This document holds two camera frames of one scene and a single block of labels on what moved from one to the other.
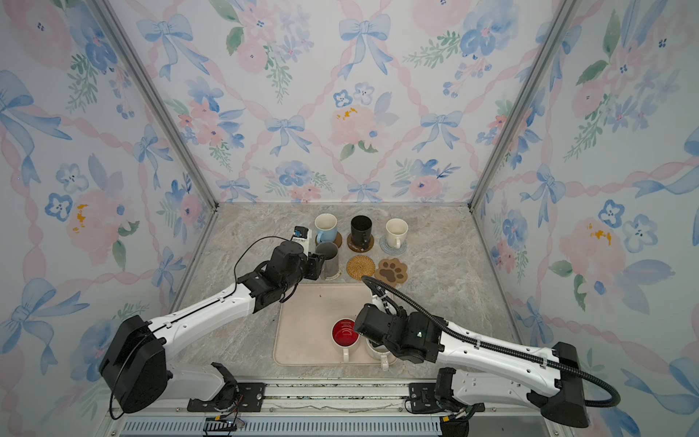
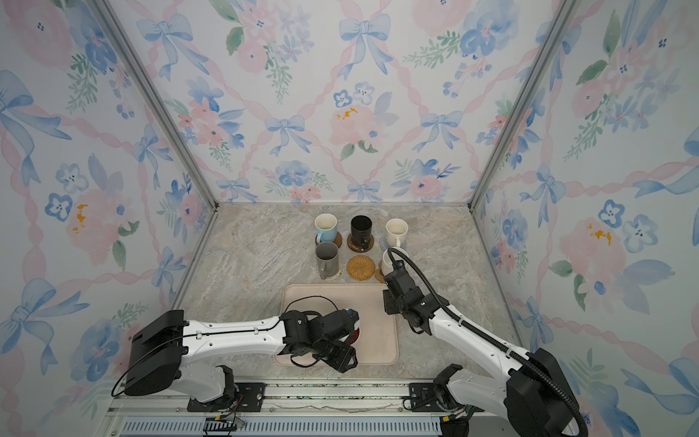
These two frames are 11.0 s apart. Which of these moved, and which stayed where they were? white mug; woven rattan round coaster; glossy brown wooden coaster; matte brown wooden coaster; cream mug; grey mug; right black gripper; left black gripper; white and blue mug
Moved: white mug; right black gripper; left black gripper
Stayed: woven rattan round coaster; cream mug; matte brown wooden coaster; grey mug; white and blue mug; glossy brown wooden coaster
